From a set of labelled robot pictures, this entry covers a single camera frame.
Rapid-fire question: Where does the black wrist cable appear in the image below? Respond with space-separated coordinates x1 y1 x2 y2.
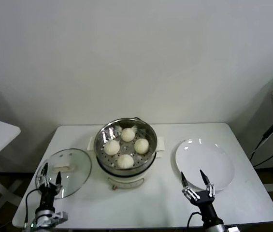
187 212 203 229
24 188 42 223

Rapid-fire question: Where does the round glass pot lid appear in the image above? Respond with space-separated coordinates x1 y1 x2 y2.
35 148 93 199

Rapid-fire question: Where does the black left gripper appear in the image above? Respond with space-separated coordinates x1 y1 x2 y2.
36 162 63 211

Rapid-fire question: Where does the round white plate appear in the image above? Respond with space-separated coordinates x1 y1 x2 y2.
174 138 235 192

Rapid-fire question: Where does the perforated steel steamer basket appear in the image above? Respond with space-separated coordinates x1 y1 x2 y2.
94 117 158 176

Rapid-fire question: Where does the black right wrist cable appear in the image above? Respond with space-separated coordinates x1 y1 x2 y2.
187 212 203 229

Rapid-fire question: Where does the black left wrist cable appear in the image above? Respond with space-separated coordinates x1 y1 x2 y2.
24 188 42 223

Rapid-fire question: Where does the white steamed baozi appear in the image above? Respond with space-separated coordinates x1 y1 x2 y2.
116 154 134 169
104 140 121 156
121 128 135 143
133 138 150 155

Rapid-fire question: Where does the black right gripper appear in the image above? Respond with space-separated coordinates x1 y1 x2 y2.
181 169 223 223

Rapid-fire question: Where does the small white side table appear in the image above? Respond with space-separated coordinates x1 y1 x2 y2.
0 115 23 215

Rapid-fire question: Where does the black power adapter cable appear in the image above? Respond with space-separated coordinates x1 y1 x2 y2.
249 113 273 169

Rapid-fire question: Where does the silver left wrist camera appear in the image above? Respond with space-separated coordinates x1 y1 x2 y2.
51 211 69 223

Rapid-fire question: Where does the cream electric cooking pot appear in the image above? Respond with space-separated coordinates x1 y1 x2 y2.
87 135 166 191

